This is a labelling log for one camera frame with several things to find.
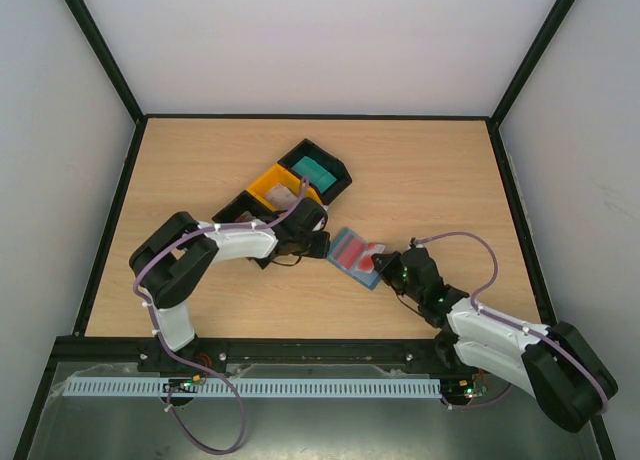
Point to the white floral card stack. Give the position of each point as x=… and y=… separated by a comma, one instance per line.
x=280, y=198

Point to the white slotted cable duct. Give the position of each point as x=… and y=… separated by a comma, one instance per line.
x=142, y=387

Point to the teal card stack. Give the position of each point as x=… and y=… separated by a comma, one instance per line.
x=319, y=176

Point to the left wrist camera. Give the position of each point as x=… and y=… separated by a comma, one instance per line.
x=321, y=225

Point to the yellow bin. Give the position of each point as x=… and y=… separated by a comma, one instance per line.
x=275, y=174

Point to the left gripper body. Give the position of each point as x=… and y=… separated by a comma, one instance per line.
x=302, y=249

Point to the black bin with teal cards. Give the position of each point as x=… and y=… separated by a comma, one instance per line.
x=308, y=148

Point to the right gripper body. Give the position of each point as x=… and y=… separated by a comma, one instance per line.
x=393, y=266

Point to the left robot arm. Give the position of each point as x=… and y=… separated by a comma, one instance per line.
x=170, y=264

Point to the black bin with red cards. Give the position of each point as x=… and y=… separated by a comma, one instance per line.
x=258, y=245

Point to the teal card holder wallet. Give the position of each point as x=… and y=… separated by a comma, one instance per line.
x=369, y=281

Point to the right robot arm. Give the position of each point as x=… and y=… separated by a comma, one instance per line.
x=553, y=364

